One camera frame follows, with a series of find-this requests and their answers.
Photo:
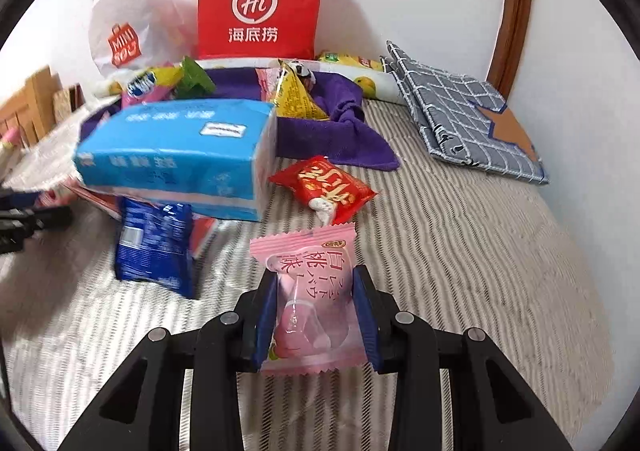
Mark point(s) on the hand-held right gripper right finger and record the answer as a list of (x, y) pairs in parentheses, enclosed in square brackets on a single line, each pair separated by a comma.
[(367, 321)]

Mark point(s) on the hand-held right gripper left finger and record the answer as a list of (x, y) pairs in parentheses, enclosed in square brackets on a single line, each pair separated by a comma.
[(265, 326)]

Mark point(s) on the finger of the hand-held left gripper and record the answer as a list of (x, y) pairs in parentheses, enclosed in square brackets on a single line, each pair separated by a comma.
[(17, 197), (35, 218)]

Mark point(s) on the light pink candy packet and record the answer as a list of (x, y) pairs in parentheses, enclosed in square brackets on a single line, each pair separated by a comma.
[(310, 281)]

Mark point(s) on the dark blue snack packet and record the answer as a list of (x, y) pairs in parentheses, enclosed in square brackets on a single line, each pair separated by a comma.
[(152, 246)]

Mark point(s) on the red snack packet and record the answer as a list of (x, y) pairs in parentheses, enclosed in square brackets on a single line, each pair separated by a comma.
[(325, 188)]

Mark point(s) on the pink yellow snack packet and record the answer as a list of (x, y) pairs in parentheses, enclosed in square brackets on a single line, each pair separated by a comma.
[(145, 86)]

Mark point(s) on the purple cloth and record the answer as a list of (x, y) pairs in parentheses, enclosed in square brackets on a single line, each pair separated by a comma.
[(345, 131)]

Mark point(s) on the green triangular snack packet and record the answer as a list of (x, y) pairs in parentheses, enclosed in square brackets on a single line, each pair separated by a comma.
[(192, 76)]

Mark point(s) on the yellow panda snack packet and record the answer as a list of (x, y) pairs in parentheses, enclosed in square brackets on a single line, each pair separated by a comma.
[(297, 96)]

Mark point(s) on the white pink patterned packet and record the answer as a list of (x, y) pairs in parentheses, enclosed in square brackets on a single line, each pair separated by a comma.
[(267, 83)]

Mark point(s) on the cartoon printed pillow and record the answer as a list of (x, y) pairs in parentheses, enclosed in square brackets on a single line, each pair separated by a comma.
[(10, 146)]

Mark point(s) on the wooden headboard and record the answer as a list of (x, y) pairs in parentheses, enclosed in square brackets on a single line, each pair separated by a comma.
[(30, 106)]

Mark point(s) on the doodle cover notebook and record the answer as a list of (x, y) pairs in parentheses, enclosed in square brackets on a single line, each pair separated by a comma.
[(67, 103)]

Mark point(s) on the red white flat packet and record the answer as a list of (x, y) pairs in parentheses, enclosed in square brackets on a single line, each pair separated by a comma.
[(204, 233)]

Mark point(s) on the striped mattress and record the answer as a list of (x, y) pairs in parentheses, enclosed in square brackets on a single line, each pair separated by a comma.
[(475, 256)]

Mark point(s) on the blue tissue pack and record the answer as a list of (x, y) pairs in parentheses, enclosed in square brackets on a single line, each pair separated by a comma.
[(175, 151)]

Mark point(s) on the white plastic shopping bag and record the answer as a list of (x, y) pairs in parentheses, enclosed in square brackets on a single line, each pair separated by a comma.
[(130, 6)]

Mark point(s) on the grey checked folded cloth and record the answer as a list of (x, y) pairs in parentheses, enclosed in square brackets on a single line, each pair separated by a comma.
[(460, 116)]

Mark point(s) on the yellow snack bag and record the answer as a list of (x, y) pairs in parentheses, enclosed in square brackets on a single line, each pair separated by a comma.
[(350, 60)]

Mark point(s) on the brown wooden door frame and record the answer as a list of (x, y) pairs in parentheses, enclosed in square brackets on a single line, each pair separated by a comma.
[(515, 6)]

